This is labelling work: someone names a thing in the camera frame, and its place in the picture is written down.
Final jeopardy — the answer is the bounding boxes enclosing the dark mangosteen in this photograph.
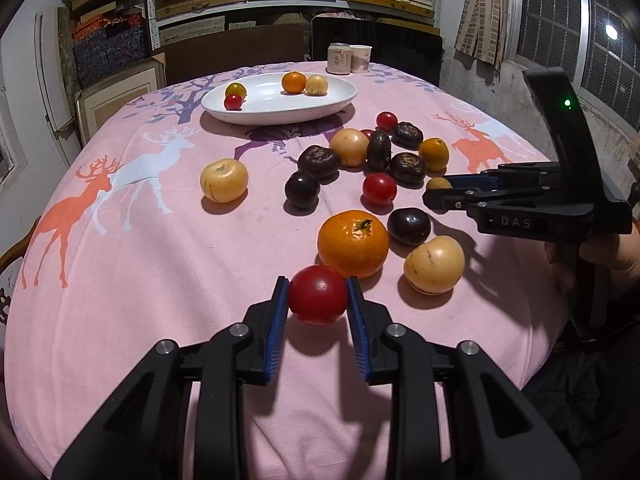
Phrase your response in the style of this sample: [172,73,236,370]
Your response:
[388,152,426,186]
[392,122,424,151]
[297,145,341,181]
[367,130,392,171]

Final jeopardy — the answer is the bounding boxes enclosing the dark plum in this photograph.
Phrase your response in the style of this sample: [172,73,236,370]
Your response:
[387,207,432,246]
[284,171,320,209]

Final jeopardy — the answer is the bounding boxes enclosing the pink deer tablecloth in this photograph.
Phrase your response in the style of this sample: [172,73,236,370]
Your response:
[4,63,567,479]

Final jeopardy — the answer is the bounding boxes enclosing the right window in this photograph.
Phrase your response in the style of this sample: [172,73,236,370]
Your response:
[514,0,639,134]

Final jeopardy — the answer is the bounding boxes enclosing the yellow apple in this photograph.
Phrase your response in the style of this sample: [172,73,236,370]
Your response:
[305,75,329,96]

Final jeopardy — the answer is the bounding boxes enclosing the dark chair right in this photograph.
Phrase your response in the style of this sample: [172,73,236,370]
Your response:
[311,15,444,86]

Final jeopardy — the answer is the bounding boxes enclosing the small yellow fruit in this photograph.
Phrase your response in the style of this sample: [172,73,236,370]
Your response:
[425,177,452,190]

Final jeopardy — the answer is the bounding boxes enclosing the framed beige panel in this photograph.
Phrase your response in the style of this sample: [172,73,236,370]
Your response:
[76,53,166,146]

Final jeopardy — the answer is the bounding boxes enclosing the small orange yellow tomato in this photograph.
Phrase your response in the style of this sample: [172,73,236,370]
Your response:
[224,82,247,100]

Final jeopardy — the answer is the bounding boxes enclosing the small orange mandarin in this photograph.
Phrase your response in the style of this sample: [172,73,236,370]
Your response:
[281,72,307,94]

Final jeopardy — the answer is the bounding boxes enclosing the white oval plate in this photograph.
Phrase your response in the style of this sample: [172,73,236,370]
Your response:
[201,73,358,126]

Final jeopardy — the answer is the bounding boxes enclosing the beige drink can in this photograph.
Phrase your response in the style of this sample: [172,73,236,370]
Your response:
[326,42,352,75]

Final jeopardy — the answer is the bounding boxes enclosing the large orange mandarin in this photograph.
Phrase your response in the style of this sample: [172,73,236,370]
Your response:
[317,210,390,278]

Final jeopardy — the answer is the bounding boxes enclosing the checked beige curtain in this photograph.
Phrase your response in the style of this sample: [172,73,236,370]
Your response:
[454,0,508,70]

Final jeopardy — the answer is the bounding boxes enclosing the orange round fruit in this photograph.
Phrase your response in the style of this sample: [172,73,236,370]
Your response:
[419,138,449,172]

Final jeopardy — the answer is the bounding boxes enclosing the dark mangosteen front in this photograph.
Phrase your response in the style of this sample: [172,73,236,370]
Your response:
[388,152,426,186]

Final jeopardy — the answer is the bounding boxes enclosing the brown chair back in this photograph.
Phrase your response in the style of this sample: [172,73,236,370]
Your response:
[164,24,311,84]

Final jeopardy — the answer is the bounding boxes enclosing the white paper cup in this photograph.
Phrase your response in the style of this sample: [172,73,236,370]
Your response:
[350,44,372,74]

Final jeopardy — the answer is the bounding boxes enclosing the right hand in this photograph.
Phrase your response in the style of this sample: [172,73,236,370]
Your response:
[544,226,639,292]

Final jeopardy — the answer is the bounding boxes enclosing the pale yellow fruit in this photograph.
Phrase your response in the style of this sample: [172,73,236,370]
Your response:
[404,235,465,295]
[330,128,369,168]
[200,158,248,204]

